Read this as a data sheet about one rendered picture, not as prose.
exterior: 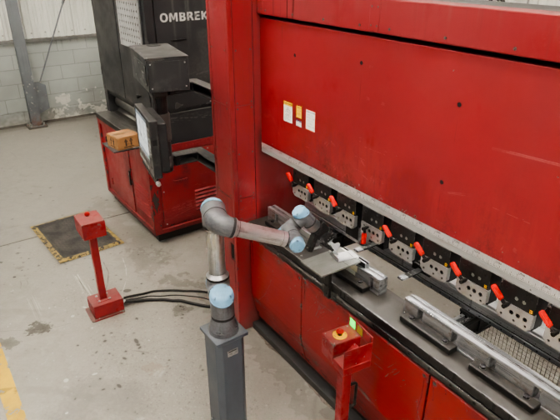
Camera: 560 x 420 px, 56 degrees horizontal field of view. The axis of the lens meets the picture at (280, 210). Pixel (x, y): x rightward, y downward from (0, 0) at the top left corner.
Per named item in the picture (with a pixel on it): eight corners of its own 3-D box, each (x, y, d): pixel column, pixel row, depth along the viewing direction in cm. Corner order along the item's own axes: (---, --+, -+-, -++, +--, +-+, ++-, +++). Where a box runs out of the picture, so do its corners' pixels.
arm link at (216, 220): (210, 216, 231) (310, 237, 248) (207, 205, 241) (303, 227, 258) (202, 238, 235) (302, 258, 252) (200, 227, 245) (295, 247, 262)
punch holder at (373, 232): (360, 234, 271) (362, 205, 264) (372, 229, 275) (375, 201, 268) (380, 246, 260) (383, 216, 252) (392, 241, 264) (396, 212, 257)
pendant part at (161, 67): (142, 171, 369) (127, 45, 331) (177, 166, 378) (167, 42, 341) (159, 198, 327) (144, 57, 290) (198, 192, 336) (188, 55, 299)
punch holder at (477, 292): (454, 290, 226) (460, 257, 219) (467, 283, 230) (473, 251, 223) (484, 307, 215) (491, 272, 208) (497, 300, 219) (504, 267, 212)
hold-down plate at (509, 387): (467, 368, 226) (468, 363, 224) (475, 363, 228) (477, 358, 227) (532, 414, 203) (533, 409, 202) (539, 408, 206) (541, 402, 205)
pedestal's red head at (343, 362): (321, 352, 267) (322, 322, 259) (347, 342, 273) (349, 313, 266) (342, 377, 251) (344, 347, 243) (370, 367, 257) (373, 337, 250)
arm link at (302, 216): (287, 212, 264) (301, 200, 263) (300, 224, 270) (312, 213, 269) (292, 219, 258) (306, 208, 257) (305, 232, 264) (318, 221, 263)
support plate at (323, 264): (300, 262, 281) (300, 260, 281) (338, 248, 294) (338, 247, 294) (321, 277, 268) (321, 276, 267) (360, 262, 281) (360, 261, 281)
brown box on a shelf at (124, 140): (102, 143, 457) (99, 130, 452) (131, 138, 471) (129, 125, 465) (113, 153, 436) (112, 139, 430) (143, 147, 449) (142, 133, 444)
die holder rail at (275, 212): (267, 219, 352) (267, 206, 348) (275, 217, 355) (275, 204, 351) (313, 251, 314) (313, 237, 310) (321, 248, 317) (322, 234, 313)
